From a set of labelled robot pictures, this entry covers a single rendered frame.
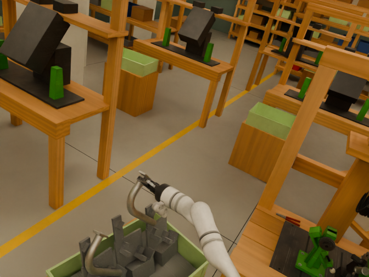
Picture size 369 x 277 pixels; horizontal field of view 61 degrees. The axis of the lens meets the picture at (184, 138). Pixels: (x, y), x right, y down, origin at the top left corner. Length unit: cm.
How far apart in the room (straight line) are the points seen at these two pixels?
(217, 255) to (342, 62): 118
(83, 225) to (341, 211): 204
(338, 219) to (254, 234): 51
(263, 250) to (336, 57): 109
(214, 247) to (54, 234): 208
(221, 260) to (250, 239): 96
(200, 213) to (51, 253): 190
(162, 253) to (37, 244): 145
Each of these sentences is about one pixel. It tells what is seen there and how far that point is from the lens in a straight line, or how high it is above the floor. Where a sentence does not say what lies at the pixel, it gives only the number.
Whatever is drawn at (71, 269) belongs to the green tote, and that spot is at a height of 89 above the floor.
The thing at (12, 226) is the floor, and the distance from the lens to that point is 302.
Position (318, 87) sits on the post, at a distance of 181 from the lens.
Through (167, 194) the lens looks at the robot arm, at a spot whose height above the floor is 144.
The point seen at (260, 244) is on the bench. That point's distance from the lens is 193.
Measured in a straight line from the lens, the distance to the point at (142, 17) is 680.
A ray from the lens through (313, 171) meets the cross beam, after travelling 209.
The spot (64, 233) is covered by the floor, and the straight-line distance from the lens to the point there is 292.
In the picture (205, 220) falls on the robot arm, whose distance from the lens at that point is 104.
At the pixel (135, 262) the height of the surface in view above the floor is 92.
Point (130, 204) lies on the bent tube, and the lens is 129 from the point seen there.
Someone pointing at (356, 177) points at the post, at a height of 134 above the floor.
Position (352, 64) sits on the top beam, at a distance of 178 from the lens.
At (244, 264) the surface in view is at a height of 90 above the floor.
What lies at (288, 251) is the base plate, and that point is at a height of 90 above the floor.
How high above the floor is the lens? 218
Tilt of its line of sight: 30 degrees down
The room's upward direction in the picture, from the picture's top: 14 degrees clockwise
